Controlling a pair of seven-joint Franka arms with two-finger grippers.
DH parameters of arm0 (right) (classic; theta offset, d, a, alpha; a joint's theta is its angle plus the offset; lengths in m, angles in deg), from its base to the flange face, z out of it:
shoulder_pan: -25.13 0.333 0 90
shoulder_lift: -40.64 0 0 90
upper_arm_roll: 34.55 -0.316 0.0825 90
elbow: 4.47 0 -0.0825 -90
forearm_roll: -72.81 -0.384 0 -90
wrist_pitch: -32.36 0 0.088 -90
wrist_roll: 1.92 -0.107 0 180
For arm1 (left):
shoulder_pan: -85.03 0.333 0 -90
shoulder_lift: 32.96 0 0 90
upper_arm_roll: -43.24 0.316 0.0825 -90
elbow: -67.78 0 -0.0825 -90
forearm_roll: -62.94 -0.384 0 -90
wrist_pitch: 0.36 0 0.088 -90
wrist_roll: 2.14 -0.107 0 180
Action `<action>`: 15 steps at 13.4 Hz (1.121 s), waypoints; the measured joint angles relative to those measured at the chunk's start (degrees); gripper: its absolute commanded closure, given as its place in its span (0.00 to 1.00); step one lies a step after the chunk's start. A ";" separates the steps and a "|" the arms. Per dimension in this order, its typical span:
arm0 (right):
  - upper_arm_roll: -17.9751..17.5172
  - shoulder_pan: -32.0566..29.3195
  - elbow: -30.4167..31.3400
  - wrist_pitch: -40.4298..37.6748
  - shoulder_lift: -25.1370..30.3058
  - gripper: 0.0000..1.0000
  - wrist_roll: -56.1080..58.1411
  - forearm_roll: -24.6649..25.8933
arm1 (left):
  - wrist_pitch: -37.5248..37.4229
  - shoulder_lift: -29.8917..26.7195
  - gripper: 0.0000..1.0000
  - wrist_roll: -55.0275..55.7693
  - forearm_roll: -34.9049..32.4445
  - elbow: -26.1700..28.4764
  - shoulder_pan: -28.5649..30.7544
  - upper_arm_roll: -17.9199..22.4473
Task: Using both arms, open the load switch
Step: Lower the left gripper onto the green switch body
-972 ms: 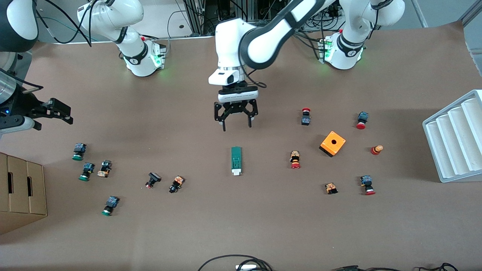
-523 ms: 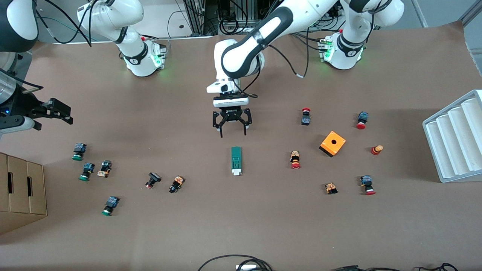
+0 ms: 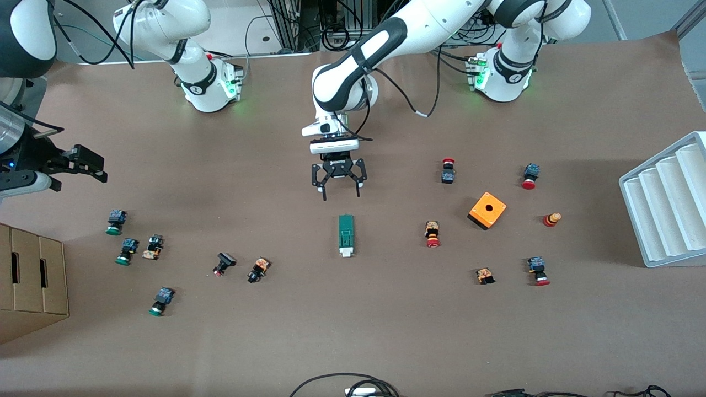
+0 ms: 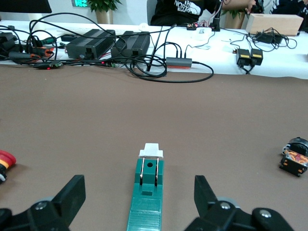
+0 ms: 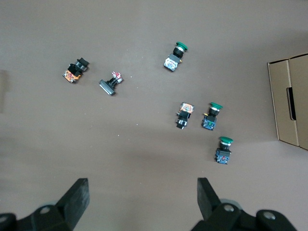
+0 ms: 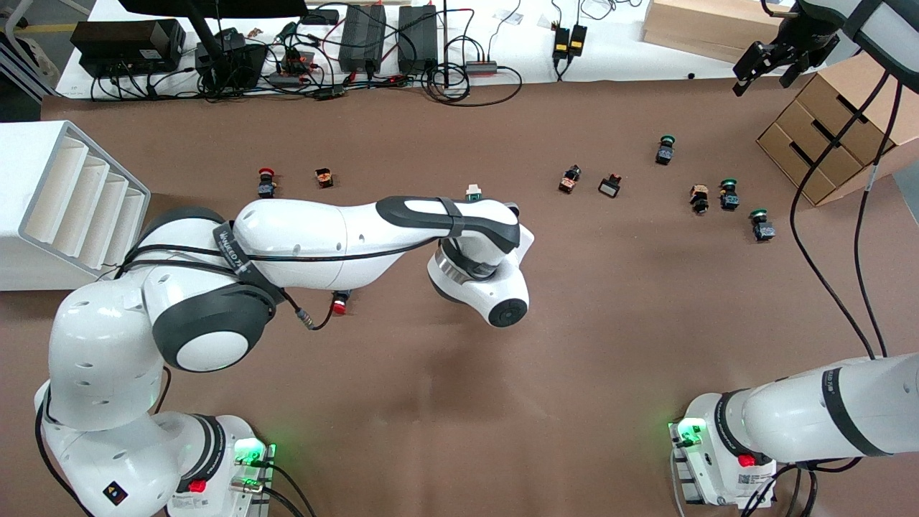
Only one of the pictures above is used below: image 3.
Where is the green load switch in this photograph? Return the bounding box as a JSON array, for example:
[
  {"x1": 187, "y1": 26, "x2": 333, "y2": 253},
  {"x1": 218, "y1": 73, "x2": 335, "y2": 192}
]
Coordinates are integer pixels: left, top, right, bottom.
[{"x1": 338, "y1": 214, "x2": 355, "y2": 259}]

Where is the green button blue contact block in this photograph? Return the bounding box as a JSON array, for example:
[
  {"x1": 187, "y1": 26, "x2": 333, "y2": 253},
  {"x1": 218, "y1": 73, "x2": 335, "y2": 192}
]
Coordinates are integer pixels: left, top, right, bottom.
[
  {"x1": 115, "y1": 238, "x2": 140, "y2": 266},
  {"x1": 148, "y1": 286, "x2": 176, "y2": 318},
  {"x1": 105, "y1": 209, "x2": 128, "y2": 237}
]

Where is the black button orange contact block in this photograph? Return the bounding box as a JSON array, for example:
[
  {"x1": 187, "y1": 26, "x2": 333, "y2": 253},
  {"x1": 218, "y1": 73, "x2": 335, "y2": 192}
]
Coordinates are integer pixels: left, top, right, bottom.
[{"x1": 247, "y1": 256, "x2": 271, "y2": 284}]

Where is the brown cardboard box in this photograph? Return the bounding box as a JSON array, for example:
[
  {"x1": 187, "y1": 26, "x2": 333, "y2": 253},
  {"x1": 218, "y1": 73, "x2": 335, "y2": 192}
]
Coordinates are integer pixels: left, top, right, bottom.
[{"x1": 0, "y1": 222, "x2": 70, "y2": 345}]

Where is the black square button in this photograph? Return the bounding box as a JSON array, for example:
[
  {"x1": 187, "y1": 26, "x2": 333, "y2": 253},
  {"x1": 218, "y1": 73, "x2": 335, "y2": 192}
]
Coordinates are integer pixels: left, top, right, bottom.
[{"x1": 212, "y1": 252, "x2": 237, "y2": 277}]

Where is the aluminium equipment rack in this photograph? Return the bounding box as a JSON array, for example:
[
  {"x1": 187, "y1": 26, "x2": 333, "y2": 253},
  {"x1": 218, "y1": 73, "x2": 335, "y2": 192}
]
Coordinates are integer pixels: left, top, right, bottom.
[{"x1": 268, "y1": 0, "x2": 406, "y2": 53}]

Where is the white mounting plate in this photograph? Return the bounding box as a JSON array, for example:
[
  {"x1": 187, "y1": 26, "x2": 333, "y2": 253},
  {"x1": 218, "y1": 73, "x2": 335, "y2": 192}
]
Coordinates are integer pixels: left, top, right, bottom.
[{"x1": 52, "y1": 0, "x2": 318, "y2": 66}]

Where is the aluminium profile bar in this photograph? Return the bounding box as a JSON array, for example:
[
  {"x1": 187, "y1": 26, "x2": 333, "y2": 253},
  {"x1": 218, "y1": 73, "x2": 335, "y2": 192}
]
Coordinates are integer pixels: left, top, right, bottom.
[
  {"x1": 601, "y1": 0, "x2": 629, "y2": 40},
  {"x1": 672, "y1": 0, "x2": 706, "y2": 39}
]

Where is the white slotted tray rack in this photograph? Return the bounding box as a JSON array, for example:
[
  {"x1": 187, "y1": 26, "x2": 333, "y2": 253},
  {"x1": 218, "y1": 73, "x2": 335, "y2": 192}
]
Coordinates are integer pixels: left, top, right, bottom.
[{"x1": 618, "y1": 131, "x2": 706, "y2": 269}]

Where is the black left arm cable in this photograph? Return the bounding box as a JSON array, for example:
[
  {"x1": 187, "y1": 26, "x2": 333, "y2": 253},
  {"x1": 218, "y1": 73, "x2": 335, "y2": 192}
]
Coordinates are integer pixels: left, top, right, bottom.
[{"x1": 353, "y1": 50, "x2": 445, "y2": 141}]

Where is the orange button enclosure box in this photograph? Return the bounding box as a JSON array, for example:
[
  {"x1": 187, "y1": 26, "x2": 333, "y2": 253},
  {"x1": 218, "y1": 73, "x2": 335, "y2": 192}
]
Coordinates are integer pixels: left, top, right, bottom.
[{"x1": 467, "y1": 191, "x2": 507, "y2": 231}]

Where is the black looped cable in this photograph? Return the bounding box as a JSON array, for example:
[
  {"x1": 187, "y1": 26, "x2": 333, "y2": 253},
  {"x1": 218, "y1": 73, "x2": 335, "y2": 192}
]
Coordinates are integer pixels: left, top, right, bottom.
[{"x1": 288, "y1": 373, "x2": 400, "y2": 397}]

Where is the black connector cable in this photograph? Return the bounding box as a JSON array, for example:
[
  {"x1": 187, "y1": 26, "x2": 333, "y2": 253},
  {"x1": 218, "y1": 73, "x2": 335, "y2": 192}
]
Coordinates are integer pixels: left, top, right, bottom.
[{"x1": 485, "y1": 389, "x2": 591, "y2": 397}]

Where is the black tangled cable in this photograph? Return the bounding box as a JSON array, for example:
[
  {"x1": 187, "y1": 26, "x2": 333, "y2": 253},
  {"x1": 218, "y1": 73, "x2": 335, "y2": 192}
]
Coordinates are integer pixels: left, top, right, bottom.
[{"x1": 607, "y1": 384, "x2": 673, "y2": 397}]

